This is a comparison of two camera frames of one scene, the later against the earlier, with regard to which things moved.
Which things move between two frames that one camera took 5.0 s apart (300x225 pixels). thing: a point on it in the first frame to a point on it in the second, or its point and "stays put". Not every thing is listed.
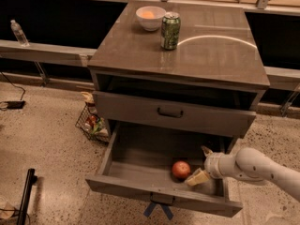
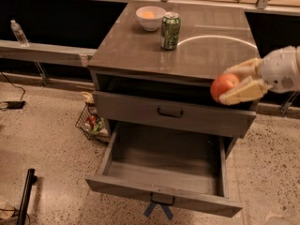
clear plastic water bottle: x=19 y=33 stays put
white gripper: x=213 y=166 to x=278 y=69
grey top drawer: x=174 y=114 stays put
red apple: x=181 y=170 to x=223 y=83
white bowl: x=151 y=17 stays put
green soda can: x=171 y=30 stays put
